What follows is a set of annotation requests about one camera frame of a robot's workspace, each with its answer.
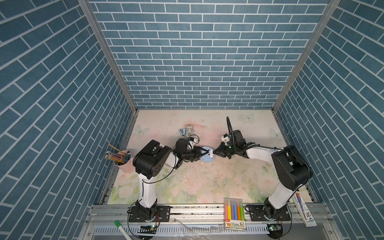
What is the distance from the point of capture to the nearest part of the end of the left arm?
2.64 ft

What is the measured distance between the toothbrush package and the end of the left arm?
545mm

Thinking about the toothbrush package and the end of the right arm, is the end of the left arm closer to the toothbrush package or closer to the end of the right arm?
the end of the right arm
